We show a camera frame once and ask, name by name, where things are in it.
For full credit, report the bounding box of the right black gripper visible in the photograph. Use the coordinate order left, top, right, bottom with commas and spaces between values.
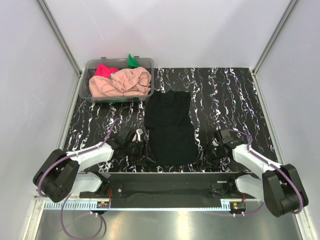
192, 141, 225, 170

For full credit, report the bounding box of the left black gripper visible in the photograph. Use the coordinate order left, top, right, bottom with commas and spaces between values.
123, 139, 156, 167

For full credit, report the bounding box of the black t shirt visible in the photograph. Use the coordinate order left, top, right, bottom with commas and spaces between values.
144, 90, 199, 166

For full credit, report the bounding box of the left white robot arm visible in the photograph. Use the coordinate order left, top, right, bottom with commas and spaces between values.
32, 128, 156, 203

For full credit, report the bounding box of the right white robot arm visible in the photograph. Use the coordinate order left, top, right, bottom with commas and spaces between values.
202, 129, 309, 217

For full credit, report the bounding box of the black marble pattern mat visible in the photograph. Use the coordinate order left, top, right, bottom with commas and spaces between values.
62, 67, 277, 161

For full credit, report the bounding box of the pink t shirt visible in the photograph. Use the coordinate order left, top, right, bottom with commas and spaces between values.
89, 67, 152, 98

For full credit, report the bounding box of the clear plastic bin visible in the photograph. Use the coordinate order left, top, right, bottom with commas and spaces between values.
79, 56, 155, 103

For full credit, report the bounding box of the red t shirt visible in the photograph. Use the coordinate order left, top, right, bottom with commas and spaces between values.
94, 63, 119, 78

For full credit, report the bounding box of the green t shirt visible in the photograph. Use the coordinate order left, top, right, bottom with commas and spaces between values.
127, 54, 140, 69

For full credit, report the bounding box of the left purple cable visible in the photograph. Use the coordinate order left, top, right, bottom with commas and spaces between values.
37, 118, 123, 237

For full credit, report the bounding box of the white slotted cable duct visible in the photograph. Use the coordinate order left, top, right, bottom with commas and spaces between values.
44, 200, 111, 211

